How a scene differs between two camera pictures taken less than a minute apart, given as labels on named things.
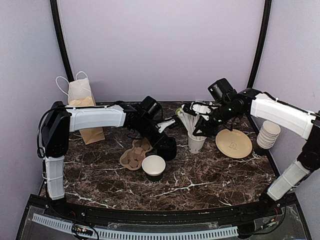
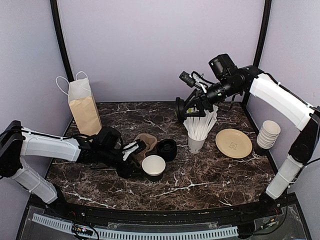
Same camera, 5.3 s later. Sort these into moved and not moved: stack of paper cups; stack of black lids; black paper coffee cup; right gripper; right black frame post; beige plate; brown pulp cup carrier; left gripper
Moved: brown pulp cup carrier; right gripper; left gripper
Not moved: stack of paper cups; stack of black lids; black paper coffee cup; right black frame post; beige plate
